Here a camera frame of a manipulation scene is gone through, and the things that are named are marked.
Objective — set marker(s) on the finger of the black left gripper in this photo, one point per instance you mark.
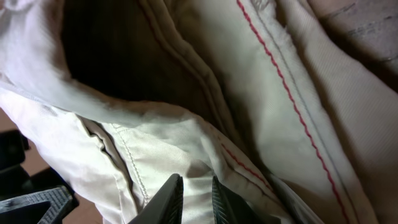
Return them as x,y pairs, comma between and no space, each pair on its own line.
48,206

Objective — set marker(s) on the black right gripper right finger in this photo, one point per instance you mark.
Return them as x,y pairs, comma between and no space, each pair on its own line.
229,207

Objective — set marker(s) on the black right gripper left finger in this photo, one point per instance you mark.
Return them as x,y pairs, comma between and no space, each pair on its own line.
166,206

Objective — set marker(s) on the beige cargo shorts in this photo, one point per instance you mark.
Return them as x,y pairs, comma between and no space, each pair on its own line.
119,95

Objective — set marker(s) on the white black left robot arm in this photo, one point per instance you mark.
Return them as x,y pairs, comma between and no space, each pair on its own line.
15,180

